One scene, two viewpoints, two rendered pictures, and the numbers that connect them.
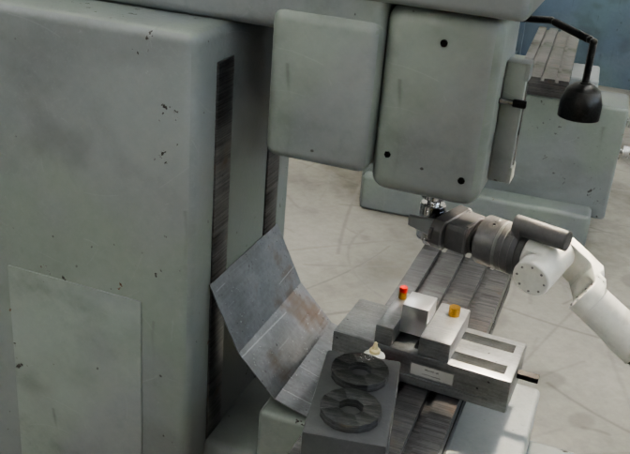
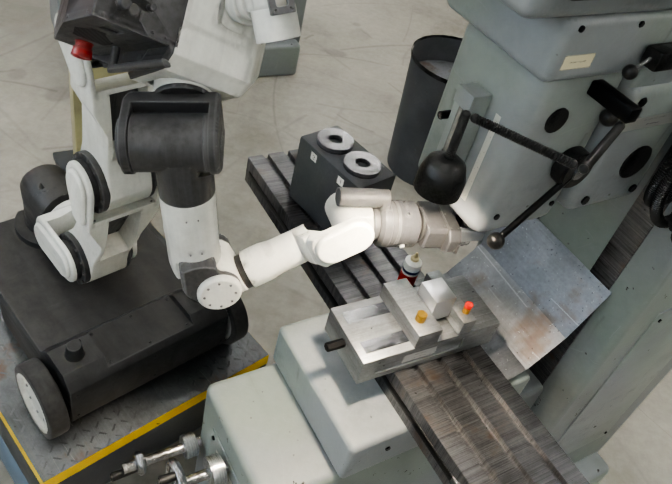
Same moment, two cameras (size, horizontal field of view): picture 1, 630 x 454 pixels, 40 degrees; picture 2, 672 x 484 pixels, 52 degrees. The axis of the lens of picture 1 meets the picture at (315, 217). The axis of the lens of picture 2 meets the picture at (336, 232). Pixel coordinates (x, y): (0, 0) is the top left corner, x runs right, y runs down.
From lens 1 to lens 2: 219 cm
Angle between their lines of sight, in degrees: 95
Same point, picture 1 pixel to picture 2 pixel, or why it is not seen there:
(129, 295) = not seen: hidden behind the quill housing
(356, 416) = (326, 135)
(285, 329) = (508, 300)
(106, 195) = not seen: hidden behind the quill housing
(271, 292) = (539, 285)
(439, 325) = (412, 299)
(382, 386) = (343, 166)
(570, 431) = not seen: outside the picture
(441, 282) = (534, 470)
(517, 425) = (327, 386)
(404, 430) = (354, 270)
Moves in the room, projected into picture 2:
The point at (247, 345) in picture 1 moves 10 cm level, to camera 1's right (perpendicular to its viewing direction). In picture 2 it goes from (488, 254) to (466, 271)
